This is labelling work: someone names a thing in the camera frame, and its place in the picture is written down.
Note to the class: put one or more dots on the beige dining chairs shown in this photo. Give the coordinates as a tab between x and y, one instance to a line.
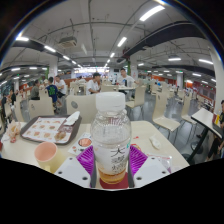
85	105

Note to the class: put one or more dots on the clear tea bottle white cap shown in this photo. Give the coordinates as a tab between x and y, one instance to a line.
111	133

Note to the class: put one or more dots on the brown tray with paper liner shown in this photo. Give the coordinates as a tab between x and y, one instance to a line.
43	130

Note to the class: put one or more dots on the white paper napkin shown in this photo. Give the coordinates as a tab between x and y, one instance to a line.
71	118

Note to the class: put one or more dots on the flat round red coaster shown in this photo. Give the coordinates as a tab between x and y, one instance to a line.
123	185

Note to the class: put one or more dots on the white table with black edge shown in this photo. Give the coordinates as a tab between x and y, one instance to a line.
205	116

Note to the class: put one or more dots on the colourful sticker sheet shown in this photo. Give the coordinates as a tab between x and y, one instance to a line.
81	143

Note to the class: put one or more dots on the clear plastic wrapper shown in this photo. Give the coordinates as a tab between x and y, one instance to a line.
161	161

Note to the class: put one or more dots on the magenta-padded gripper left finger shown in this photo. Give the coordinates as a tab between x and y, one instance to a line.
71	170

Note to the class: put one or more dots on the person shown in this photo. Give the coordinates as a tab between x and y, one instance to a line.
62	86
35	92
218	143
13	98
92	86
52	91
126	81

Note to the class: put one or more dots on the crumpled white tissue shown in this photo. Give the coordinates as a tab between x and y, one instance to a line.
155	141

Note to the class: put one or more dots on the pale yellow mug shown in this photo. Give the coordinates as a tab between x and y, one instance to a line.
46	160

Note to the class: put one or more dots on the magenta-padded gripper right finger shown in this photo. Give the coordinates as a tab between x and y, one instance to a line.
151	170

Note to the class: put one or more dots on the ceiling strip lights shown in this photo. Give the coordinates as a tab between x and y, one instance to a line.
151	12

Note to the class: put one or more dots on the ceiling air conditioner unit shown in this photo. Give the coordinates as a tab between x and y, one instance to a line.
67	41

